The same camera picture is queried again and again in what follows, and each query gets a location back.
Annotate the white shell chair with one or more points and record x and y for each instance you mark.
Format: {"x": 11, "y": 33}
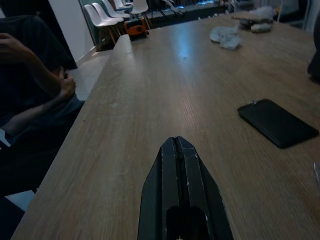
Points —
{"x": 100, "y": 18}
{"x": 111, "y": 11}
{"x": 140, "y": 6}

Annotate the orange black device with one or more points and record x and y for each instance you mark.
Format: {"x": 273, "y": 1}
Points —
{"x": 135, "y": 28}

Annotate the person in dark shirt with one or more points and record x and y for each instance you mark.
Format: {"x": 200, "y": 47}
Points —
{"x": 15, "y": 87}

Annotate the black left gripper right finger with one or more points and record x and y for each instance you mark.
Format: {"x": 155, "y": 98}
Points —
{"x": 200, "y": 182}

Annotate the white crumpled tissue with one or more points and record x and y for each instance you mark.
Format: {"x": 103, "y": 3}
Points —
{"x": 226, "y": 37}

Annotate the wooden table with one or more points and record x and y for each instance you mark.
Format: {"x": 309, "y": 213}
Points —
{"x": 150, "y": 100}

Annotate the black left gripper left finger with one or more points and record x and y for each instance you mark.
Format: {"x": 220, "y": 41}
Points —
{"x": 160, "y": 180}

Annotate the large black smartphone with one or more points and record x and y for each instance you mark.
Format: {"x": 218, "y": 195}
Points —
{"x": 277, "y": 122}

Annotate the grey crumpled item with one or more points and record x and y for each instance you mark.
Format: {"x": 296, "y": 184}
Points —
{"x": 257, "y": 25}

